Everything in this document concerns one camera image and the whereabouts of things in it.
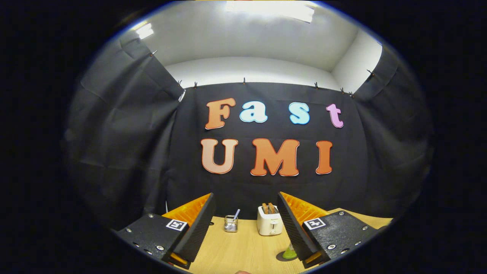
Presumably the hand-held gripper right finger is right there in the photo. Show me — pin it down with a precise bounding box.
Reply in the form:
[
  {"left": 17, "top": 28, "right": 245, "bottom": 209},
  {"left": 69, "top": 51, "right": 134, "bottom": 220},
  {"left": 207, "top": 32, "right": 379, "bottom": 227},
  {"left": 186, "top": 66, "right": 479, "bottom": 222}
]
[{"left": 277, "top": 191, "right": 393, "bottom": 269}]

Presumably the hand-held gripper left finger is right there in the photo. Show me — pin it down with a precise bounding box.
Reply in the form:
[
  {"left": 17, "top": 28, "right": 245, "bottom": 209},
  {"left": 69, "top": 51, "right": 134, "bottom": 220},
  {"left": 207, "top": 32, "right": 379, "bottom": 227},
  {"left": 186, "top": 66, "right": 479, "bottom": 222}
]
[{"left": 110, "top": 192, "right": 216, "bottom": 270}]

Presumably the white green label juice bottle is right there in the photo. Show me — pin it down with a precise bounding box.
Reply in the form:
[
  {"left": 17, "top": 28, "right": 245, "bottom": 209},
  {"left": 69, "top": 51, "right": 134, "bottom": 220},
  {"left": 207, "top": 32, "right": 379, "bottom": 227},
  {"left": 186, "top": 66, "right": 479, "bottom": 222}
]
[{"left": 282, "top": 243, "right": 298, "bottom": 260}]

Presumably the white toaster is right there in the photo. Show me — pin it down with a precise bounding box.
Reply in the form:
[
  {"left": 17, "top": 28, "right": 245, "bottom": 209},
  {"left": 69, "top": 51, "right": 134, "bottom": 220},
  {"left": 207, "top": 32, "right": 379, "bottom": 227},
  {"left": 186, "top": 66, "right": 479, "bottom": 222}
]
[{"left": 257, "top": 203, "right": 283, "bottom": 236}]

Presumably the wooden table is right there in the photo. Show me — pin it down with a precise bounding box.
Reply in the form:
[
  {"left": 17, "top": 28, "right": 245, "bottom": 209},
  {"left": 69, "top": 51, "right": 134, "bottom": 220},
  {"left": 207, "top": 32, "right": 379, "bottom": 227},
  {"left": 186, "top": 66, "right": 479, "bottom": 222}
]
[{"left": 167, "top": 207, "right": 393, "bottom": 274}]

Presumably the black backdrop cloth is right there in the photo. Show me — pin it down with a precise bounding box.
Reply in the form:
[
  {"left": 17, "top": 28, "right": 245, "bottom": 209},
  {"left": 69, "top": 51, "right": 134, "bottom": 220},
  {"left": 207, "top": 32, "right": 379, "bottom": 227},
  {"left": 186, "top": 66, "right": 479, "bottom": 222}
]
[{"left": 63, "top": 30, "right": 434, "bottom": 231}]

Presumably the row of black cloth clips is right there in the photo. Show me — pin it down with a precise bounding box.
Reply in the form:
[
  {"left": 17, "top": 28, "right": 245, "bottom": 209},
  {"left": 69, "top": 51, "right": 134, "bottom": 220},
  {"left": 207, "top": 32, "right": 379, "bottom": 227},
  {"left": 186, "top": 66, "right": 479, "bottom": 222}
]
[{"left": 150, "top": 49, "right": 375, "bottom": 97}]

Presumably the small ceiling light panel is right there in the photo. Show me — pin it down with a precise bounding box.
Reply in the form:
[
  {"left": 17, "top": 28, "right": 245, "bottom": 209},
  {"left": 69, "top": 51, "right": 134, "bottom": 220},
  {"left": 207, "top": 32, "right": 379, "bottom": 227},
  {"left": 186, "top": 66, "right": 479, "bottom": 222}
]
[{"left": 135, "top": 23, "right": 154, "bottom": 40}]

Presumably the wire mesh holder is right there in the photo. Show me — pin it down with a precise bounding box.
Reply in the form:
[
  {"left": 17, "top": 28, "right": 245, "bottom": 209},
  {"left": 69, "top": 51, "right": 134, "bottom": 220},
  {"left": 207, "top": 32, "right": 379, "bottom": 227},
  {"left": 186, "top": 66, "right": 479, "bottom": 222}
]
[{"left": 224, "top": 215, "right": 239, "bottom": 233}]

